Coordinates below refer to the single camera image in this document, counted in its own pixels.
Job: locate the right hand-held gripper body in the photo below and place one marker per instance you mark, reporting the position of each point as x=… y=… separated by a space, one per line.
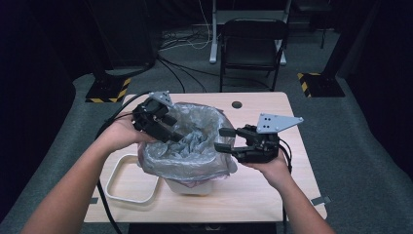
x=263 y=146

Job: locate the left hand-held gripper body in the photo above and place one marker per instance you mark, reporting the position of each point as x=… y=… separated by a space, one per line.
x=149 y=113

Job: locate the translucent grey plastic bag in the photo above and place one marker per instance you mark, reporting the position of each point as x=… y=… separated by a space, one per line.
x=195 y=156

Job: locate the cream trash bin with face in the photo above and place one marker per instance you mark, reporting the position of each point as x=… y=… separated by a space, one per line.
x=191 y=189

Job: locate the person's right hand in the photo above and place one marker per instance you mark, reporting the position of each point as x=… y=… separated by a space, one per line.
x=276 y=172

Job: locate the person's left hand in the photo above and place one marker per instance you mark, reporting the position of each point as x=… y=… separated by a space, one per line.
x=120 y=133

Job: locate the black table grommet hole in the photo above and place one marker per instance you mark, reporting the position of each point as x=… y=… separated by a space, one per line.
x=236 y=104

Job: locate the striped black stand base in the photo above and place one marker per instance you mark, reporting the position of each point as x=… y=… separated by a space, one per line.
x=105 y=89
x=321 y=86

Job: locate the light wooden table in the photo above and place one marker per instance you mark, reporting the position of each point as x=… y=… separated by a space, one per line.
x=227 y=204

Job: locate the grey tape strip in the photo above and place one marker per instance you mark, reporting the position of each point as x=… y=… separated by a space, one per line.
x=321 y=200
x=93 y=200

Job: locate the black folding chair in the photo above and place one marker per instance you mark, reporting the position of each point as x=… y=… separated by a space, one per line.
x=250 y=52

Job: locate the dark upright panel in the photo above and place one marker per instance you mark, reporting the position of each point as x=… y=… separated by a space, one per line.
x=126 y=32

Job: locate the dark curtain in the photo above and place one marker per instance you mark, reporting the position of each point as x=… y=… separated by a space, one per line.
x=383 y=81
x=32 y=97

